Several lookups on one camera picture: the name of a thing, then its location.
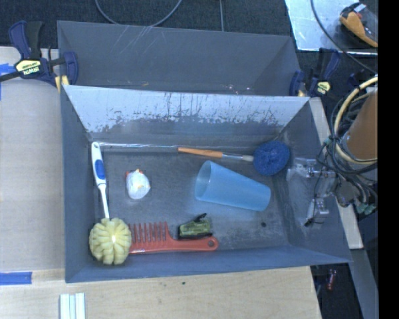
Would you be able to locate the black and green small tool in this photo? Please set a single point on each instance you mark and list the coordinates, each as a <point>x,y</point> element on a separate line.
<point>194,229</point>

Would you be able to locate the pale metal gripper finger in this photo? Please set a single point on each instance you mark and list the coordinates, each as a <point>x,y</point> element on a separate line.
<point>302,170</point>
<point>319,209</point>

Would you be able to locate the red comb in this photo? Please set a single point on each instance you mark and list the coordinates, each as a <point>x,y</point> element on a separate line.
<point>173,243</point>

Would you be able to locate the white toy chicken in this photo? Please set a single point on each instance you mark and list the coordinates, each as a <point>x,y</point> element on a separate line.
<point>138,186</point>

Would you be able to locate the blue plastic cup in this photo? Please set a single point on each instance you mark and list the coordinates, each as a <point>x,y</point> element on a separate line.
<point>232,186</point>

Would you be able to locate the yellow sponge dish brush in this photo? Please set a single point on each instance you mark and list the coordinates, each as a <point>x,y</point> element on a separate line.
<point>109,241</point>

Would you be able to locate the grey metal bin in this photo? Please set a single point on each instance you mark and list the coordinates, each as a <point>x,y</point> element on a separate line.
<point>173,62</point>

